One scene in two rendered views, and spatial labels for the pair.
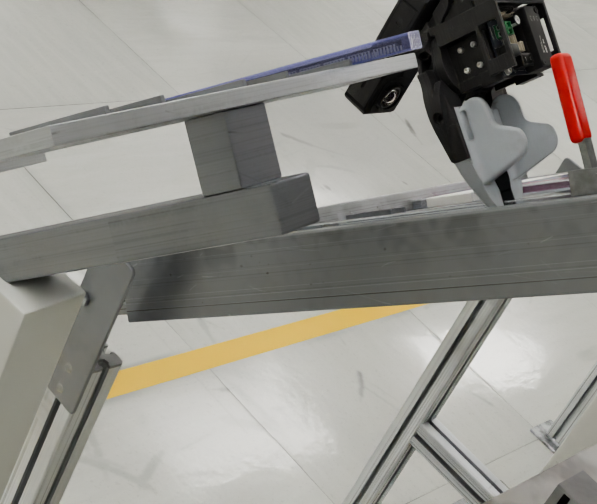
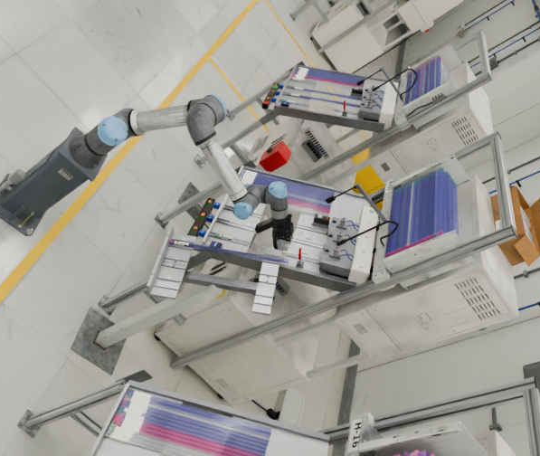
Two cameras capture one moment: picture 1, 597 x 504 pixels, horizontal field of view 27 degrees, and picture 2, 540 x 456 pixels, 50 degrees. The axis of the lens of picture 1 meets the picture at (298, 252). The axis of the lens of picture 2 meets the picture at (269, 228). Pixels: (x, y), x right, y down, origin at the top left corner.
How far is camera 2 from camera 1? 2.05 m
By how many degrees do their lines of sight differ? 48
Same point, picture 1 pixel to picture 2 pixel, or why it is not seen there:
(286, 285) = (241, 262)
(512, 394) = (187, 146)
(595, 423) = not seen: hidden behind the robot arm
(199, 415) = (123, 182)
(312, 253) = (249, 261)
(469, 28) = (284, 233)
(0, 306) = (217, 291)
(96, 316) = (199, 260)
